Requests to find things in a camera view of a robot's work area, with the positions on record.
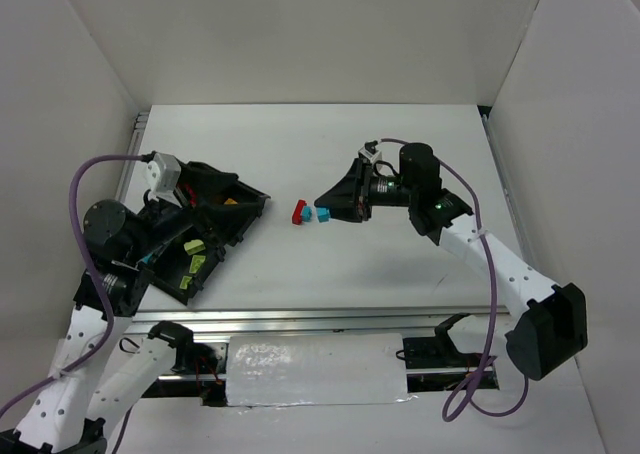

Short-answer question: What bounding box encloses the small teal lego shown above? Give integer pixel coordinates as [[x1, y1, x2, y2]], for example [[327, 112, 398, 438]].
[[301, 205, 313, 222], [316, 207, 331, 223]]

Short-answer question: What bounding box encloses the light green slope lego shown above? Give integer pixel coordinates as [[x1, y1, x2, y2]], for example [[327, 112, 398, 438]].
[[183, 239, 206, 255]]

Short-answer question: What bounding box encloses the red arch lego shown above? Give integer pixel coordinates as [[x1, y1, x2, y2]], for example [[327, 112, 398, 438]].
[[291, 199, 307, 225]]

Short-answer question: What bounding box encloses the red curved lego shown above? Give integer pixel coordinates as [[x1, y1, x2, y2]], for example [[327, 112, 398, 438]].
[[183, 185, 197, 206]]

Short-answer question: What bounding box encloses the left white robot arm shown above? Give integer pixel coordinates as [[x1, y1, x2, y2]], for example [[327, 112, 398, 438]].
[[1, 154, 267, 453]]

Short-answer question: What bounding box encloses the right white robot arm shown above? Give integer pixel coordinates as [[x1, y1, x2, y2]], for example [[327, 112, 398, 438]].
[[314, 141, 588, 381]]

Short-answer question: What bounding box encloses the black four-compartment tray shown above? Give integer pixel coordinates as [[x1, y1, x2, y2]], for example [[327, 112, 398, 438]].
[[138, 160, 270, 305]]

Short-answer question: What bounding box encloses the small green lego piece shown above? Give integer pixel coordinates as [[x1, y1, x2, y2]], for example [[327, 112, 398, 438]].
[[179, 276, 192, 290]]

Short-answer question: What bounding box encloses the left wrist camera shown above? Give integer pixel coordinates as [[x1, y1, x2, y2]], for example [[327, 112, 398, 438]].
[[144, 153, 181, 205]]

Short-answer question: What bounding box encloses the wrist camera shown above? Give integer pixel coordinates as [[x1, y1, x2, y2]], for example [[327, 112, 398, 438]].
[[358, 140, 382, 165], [144, 153, 181, 205]]

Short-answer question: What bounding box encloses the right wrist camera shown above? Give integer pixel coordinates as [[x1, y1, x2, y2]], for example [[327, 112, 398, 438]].
[[358, 140, 382, 165]]

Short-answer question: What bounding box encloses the aluminium rail frame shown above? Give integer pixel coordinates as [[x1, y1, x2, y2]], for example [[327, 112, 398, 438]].
[[128, 104, 518, 352]]

